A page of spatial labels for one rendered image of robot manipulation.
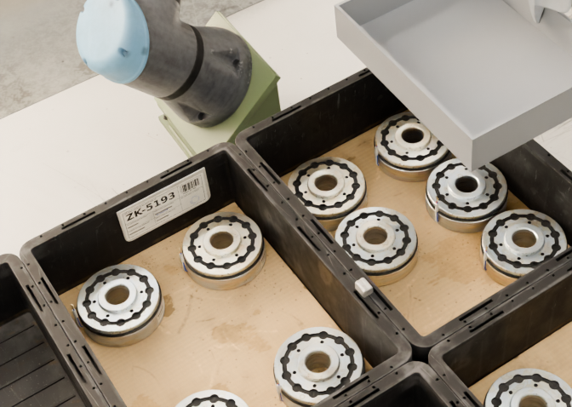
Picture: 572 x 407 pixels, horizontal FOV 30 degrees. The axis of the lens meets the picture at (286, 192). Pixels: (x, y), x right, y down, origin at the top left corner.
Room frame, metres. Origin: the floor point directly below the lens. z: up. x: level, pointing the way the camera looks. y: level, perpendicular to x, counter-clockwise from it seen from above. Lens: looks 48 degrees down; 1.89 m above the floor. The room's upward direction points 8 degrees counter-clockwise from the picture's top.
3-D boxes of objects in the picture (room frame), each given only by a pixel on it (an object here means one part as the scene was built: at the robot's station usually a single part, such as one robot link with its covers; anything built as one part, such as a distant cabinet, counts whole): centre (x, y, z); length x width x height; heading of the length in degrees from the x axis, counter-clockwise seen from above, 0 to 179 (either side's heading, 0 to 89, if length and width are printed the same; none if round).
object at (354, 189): (0.92, -0.05, 0.86); 0.10 x 0.10 x 0.01
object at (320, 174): (0.92, -0.05, 0.86); 0.05 x 0.05 x 0.01
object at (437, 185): (0.88, -0.23, 0.86); 0.10 x 0.10 x 0.01
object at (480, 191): (0.88, -0.23, 0.86); 0.05 x 0.05 x 0.01
